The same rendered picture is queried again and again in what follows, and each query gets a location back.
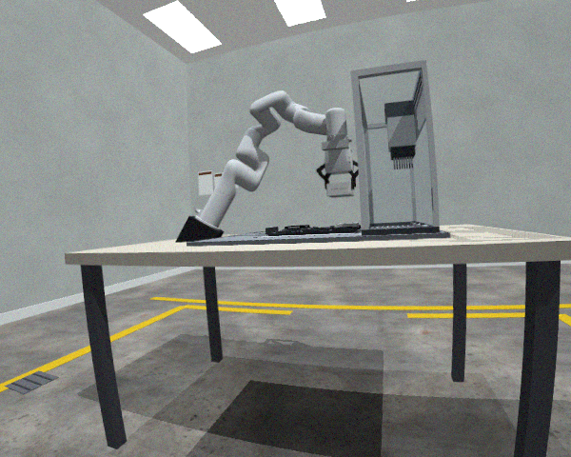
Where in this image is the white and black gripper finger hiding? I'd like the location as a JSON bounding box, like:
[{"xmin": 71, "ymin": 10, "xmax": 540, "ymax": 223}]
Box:
[
  {"xmin": 316, "ymin": 164, "xmax": 330, "ymax": 189},
  {"xmin": 349, "ymin": 160, "xmax": 359, "ymax": 189}
]

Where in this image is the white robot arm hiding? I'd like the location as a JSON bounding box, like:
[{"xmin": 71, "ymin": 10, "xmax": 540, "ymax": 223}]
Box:
[{"xmin": 195, "ymin": 91, "xmax": 352, "ymax": 230}]

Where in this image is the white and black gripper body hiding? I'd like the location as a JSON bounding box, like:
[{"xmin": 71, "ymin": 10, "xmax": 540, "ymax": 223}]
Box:
[{"xmin": 325, "ymin": 145, "xmax": 354, "ymax": 175}]

